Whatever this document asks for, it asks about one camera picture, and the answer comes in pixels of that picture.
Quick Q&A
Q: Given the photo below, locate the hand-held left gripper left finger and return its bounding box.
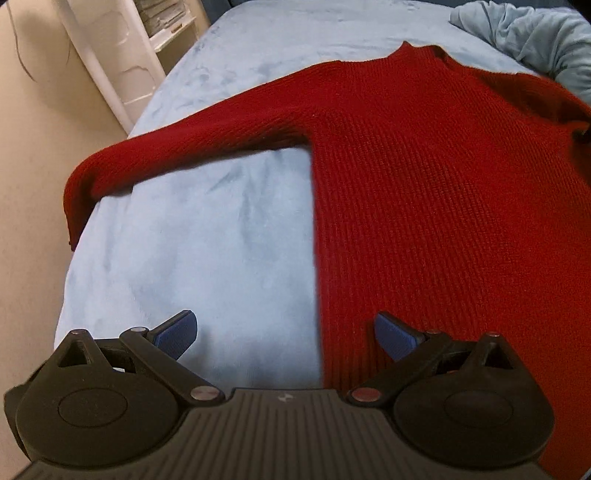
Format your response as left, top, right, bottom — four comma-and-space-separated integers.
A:
54, 310, 225, 408

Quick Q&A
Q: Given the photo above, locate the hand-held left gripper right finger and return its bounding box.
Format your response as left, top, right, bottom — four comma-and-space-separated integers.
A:
345, 311, 525, 408

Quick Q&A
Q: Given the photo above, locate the red knit sweater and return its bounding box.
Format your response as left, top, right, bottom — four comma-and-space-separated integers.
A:
64, 41, 591, 480

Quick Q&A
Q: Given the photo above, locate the bed with light blue sheet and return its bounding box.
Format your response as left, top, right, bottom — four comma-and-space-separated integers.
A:
54, 0, 555, 389

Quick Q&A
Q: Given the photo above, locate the white shelf unit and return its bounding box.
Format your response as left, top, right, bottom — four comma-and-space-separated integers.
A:
134, 0, 211, 52

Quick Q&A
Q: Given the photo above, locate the grey-blue fleece blanket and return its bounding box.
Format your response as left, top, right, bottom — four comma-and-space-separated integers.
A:
450, 0, 591, 104

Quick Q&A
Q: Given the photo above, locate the white pedestal fan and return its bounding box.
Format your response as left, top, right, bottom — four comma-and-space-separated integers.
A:
55, 0, 167, 137

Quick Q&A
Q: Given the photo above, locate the thin dark fan cable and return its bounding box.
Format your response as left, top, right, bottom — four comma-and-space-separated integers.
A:
7, 4, 74, 85

